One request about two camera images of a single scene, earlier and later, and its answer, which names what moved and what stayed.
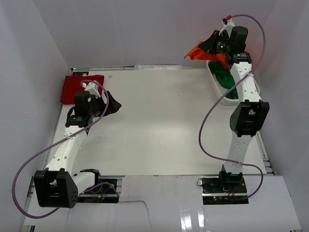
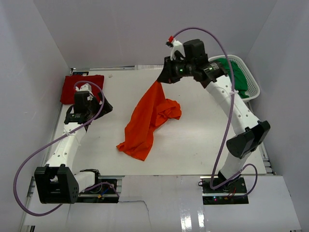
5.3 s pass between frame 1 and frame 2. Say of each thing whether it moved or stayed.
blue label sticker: stayed
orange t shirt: moved
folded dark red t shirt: stayed
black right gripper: moved
